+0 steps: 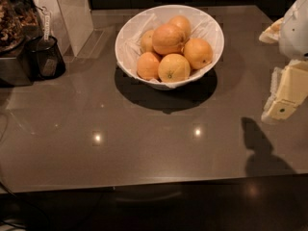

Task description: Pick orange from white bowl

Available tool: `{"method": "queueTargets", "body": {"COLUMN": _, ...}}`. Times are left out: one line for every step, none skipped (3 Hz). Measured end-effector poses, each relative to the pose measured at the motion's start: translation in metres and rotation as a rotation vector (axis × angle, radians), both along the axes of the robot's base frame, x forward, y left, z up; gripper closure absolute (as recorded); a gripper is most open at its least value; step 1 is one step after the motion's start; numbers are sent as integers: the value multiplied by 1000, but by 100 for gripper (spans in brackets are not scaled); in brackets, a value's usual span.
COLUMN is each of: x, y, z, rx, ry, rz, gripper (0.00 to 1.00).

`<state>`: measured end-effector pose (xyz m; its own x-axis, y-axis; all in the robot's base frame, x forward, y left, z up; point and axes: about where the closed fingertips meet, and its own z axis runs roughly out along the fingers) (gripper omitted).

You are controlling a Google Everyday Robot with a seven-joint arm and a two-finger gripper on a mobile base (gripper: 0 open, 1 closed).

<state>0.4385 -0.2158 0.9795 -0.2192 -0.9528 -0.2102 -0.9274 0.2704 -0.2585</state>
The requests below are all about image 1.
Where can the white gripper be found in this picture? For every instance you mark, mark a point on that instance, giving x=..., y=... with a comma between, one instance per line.
x=295, y=29

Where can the orange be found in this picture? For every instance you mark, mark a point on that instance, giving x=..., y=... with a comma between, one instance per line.
x=168, y=39
x=146, y=41
x=147, y=65
x=183, y=23
x=174, y=68
x=198, y=52

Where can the white bowl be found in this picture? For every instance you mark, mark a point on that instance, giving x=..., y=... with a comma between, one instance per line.
x=128, y=39

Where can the white paper bowl liner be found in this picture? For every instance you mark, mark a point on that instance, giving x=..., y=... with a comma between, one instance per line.
x=130, y=48

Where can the white paper bag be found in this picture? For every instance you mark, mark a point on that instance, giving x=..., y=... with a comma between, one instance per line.
x=71, y=22

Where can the black cup with tag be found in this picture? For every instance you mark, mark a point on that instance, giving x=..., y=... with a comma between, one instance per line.
x=45, y=57

